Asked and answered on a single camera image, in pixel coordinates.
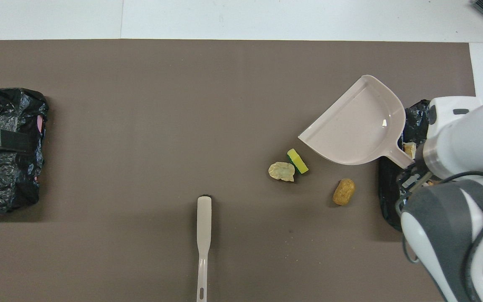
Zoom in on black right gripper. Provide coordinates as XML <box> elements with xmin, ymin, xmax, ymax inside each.
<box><xmin>397</xmin><ymin>161</ymin><xmax>433</xmax><ymax>206</ymax></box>

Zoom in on brown oval bread roll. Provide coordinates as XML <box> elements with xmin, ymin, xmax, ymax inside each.
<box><xmin>332</xmin><ymin>178</ymin><xmax>356</xmax><ymax>206</ymax></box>

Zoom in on beige plastic dustpan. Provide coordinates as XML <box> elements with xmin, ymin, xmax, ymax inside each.
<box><xmin>298</xmin><ymin>75</ymin><xmax>415</xmax><ymax>169</ymax></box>

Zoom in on beige hand brush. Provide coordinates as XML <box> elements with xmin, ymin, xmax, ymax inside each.
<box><xmin>196</xmin><ymin>195</ymin><xmax>213</xmax><ymax>302</ymax></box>

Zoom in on open bin with black bag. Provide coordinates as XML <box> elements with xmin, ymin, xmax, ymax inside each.
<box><xmin>378</xmin><ymin>99</ymin><xmax>433</xmax><ymax>233</ymax></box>

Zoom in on black bag covered bin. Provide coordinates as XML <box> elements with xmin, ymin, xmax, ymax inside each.
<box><xmin>0</xmin><ymin>87</ymin><xmax>50</xmax><ymax>213</ymax></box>

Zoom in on small yellow green sponge piece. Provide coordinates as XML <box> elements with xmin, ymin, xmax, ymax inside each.
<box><xmin>286</xmin><ymin>148</ymin><xmax>309</xmax><ymax>175</ymax></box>

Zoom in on beige rock piece left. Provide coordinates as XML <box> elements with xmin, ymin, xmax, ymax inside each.
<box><xmin>268</xmin><ymin>162</ymin><xmax>296</xmax><ymax>182</ymax></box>

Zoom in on brown table mat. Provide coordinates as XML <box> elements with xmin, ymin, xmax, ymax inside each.
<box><xmin>0</xmin><ymin>40</ymin><xmax>483</xmax><ymax>302</ymax></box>

